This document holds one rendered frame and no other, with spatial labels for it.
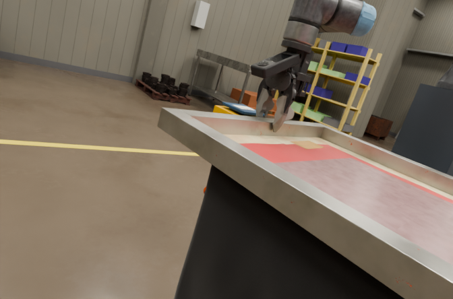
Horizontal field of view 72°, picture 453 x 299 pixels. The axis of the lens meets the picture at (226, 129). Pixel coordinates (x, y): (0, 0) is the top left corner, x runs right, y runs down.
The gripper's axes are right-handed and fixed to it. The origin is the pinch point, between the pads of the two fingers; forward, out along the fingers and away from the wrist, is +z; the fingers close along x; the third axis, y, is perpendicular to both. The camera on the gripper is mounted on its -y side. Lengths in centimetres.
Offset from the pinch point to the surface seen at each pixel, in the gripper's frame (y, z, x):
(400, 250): -29, -1, -41
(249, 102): 467, 75, 412
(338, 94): 690, 5, 331
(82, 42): 150, 41, 572
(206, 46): 397, -16, 525
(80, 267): -5, 98, 73
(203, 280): -21.8, 27.2, -14.1
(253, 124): -6.9, -0.1, -2.1
